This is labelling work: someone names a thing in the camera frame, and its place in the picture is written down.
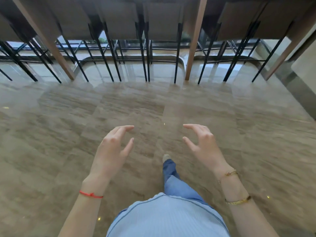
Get person's left hand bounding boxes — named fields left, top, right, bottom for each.
left=86, top=125, right=135, bottom=183

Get person's right hand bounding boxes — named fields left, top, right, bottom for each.
left=182, top=123, right=234, bottom=174

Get person's right forearm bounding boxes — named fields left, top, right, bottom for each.
left=215, top=166, right=279, bottom=237

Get blue jeans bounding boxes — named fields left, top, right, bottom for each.
left=162, top=159, right=212, bottom=208

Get light blue ribbed shirt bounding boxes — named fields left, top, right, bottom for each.
left=106, top=192, right=230, bottom=237

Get brown wooden bar table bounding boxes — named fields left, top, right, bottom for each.
left=10, top=0, right=188, bottom=81
left=184, top=0, right=316, bottom=81

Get white curved counter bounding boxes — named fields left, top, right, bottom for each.
left=274, top=29, right=316, bottom=121

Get row of black-legged bar stools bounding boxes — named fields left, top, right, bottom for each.
left=0, top=0, right=297, bottom=85

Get thin gold chain bracelet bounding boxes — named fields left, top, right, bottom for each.
left=218, top=169, right=239, bottom=185

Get red string bracelet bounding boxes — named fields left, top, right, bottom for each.
left=79, top=190, right=104, bottom=199

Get gold bangle bracelet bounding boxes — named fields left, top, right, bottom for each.
left=224, top=195, right=252, bottom=205

